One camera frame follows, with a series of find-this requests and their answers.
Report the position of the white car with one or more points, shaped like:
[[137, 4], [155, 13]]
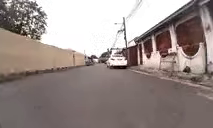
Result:
[[117, 61]]

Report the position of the distant vehicle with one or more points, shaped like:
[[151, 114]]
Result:
[[89, 62]]

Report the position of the dark red gate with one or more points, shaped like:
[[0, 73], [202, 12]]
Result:
[[132, 56]]

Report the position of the utility pole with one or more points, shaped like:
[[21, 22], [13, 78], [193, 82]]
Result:
[[125, 35]]

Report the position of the grey asphalt road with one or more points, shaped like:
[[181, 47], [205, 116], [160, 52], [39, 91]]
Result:
[[100, 100]]

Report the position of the concrete roadside strip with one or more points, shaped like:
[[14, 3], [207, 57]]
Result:
[[180, 78]]

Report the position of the large dark tree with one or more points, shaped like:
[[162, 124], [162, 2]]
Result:
[[20, 16]]

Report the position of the long beige wall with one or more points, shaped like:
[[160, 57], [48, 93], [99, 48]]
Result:
[[30, 53]]

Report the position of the white wall with arches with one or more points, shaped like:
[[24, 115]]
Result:
[[180, 43]]

